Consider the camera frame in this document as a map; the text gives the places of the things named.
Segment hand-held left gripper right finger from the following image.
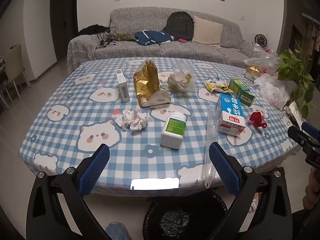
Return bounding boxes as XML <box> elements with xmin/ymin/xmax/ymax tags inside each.
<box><xmin>209</xmin><ymin>141</ymin><xmax>293</xmax><ymax>240</ymax></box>

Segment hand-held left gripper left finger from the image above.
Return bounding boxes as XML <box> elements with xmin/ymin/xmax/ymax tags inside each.
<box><xmin>26</xmin><ymin>143</ymin><xmax>112</xmax><ymax>240</ymax></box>

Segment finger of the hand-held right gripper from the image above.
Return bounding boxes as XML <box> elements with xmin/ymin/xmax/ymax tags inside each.
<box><xmin>301</xmin><ymin>122</ymin><xmax>320</xmax><ymax>140</ymax></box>
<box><xmin>287</xmin><ymin>126</ymin><xmax>308</xmax><ymax>147</ymax></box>

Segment clear plastic tube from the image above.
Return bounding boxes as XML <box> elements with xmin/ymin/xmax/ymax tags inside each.
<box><xmin>204</xmin><ymin>106</ymin><xmax>218</xmax><ymax>189</ymax></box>

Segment red plastic wrapper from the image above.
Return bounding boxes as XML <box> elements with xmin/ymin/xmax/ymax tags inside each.
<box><xmin>249</xmin><ymin>112</ymin><xmax>267</xmax><ymax>130</ymax></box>

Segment blue and white milk carton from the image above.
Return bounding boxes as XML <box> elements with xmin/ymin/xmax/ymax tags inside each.
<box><xmin>216</xmin><ymin>93</ymin><xmax>247</xmax><ymax>138</ymax></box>

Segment white tissue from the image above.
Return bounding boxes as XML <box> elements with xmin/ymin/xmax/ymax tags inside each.
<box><xmin>114</xmin><ymin>109</ymin><xmax>148</xmax><ymax>131</ymax></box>

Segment white pill bottle green label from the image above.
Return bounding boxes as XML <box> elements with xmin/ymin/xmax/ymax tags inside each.
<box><xmin>160</xmin><ymin>112</ymin><xmax>188</xmax><ymax>149</ymax></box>

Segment green cardboard box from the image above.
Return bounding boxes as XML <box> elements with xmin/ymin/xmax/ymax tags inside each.
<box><xmin>229</xmin><ymin>78</ymin><xmax>256</xmax><ymax>106</ymax></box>

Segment black trash bag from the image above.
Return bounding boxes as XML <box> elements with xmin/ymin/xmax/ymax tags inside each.
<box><xmin>142</xmin><ymin>191</ymin><xmax>229</xmax><ymax>240</ymax></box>

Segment yellow snack packet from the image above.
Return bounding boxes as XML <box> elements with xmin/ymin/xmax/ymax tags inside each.
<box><xmin>204</xmin><ymin>79</ymin><xmax>234</xmax><ymax>93</ymax></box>

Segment white narrow cardboard box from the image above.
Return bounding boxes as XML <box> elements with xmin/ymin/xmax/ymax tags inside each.
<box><xmin>115</xmin><ymin>69</ymin><xmax>130</xmax><ymax>103</ymax></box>

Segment gold foil bag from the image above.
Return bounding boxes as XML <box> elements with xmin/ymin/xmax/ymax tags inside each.
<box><xmin>132</xmin><ymin>60</ymin><xmax>171</xmax><ymax>108</ymax></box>

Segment clear bag with gold wrappers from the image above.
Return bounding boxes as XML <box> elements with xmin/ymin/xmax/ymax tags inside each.
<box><xmin>167</xmin><ymin>61</ymin><xmax>197</xmax><ymax>92</ymax></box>

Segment white plastic bag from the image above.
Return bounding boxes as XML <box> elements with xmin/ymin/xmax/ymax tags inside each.
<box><xmin>254</xmin><ymin>74</ymin><xmax>290</xmax><ymax>108</ymax></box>

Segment potted green plant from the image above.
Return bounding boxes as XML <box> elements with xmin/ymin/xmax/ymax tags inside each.
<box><xmin>277</xmin><ymin>42</ymin><xmax>317</xmax><ymax>118</ymax></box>

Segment blue checked printed tablecloth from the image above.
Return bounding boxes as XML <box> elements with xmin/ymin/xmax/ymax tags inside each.
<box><xmin>19</xmin><ymin>57</ymin><xmax>302</xmax><ymax>197</ymax></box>

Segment blue fluffy slipper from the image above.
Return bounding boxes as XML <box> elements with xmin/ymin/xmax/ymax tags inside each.
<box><xmin>105</xmin><ymin>221</ymin><xmax>132</xmax><ymax>240</ymax></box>

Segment gold cardboard box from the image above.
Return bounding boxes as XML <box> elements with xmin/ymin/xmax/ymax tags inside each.
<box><xmin>244</xmin><ymin>65</ymin><xmax>262</xmax><ymax>82</ymax></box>

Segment large clear plastic bag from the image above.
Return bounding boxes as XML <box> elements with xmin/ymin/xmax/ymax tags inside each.
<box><xmin>244</xmin><ymin>44</ymin><xmax>282</xmax><ymax>77</ymax></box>

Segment small round fan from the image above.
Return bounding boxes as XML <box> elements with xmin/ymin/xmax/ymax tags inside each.
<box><xmin>254</xmin><ymin>34</ymin><xmax>268</xmax><ymax>48</ymax></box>

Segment beige chair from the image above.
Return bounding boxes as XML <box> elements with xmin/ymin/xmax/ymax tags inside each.
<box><xmin>0</xmin><ymin>44</ymin><xmax>32</xmax><ymax>110</ymax></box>

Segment beige pillow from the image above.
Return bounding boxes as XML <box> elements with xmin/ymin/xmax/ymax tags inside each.
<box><xmin>192</xmin><ymin>15</ymin><xmax>223</xmax><ymax>47</ymax></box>

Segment green cloth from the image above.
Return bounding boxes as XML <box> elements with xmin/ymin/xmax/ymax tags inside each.
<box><xmin>114</xmin><ymin>33</ymin><xmax>137</xmax><ymax>42</ymax></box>

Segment black clothes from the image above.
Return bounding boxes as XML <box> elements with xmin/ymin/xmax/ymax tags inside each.
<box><xmin>78</xmin><ymin>24</ymin><xmax>110</xmax><ymax>36</ymax></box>

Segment blue jacket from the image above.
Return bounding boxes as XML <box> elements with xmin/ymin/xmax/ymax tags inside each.
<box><xmin>135</xmin><ymin>30</ymin><xmax>173</xmax><ymax>46</ymax></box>

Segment dark door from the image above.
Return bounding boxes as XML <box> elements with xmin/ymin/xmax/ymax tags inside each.
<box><xmin>51</xmin><ymin>0</ymin><xmax>79</xmax><ymax>74</ymax></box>

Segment black backpack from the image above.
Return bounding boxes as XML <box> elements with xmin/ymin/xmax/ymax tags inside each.
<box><xmin>162</xmin><ymin>12</ymin><xmax>194</xmax><ymax>41</ymax></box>

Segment grey patterned sofa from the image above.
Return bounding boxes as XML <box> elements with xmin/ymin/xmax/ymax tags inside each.
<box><xmin>67</xmin><ymin>7</ymin><xmax>260</xmax><ymax>74</ymax></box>

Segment black cables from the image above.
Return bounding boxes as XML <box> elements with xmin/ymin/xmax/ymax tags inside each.
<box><xmin>96</xmin><ymin>26</ymin><xmax>118</xmax><ymax>48</ymax></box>

